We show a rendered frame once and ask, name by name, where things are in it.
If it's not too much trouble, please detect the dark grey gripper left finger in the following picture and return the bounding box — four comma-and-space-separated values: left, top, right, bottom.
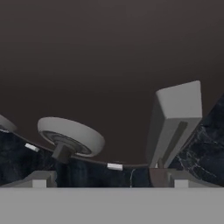
1, 170, 58, 188

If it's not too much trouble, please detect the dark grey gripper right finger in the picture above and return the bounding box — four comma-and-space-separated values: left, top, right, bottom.
167, 169, 223, 188

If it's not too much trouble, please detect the grey toaster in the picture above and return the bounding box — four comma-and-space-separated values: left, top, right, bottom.
144, 80, 203, 170

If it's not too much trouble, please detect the small brown block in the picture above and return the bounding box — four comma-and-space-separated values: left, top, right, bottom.
148, 167, 170, 188

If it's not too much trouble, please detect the small white handle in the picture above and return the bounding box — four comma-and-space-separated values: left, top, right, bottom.
107, 162, 123, 172
24, 142, 40, 153

